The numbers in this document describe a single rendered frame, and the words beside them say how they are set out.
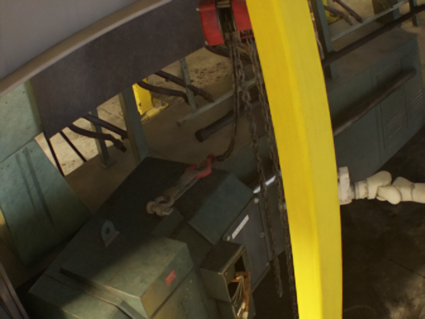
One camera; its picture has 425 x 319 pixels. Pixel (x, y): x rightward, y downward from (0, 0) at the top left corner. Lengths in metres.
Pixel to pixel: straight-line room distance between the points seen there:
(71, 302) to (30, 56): 0.95
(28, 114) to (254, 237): 0.84
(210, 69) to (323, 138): 3.13
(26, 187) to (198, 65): 2.64
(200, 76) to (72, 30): 3.49
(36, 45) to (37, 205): 1.32
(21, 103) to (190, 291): 0.81
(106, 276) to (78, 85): 0.68
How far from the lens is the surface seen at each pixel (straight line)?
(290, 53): 1.43
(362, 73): 3.20
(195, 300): 2.04
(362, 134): 3.32
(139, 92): 4.27
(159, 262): 1.89
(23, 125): 2.24
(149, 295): 1.84
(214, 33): 1.90
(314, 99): 1.52
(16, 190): 2.32
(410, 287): 2.88
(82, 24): 1.16
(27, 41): 1.11
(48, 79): 2.20
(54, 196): 2.41
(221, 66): 4.69
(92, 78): 2.29
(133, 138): 2.47
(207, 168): 2.19
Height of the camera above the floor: 2.09
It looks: 34 degrees down
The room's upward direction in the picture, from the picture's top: 13 degrees counter-clockwise
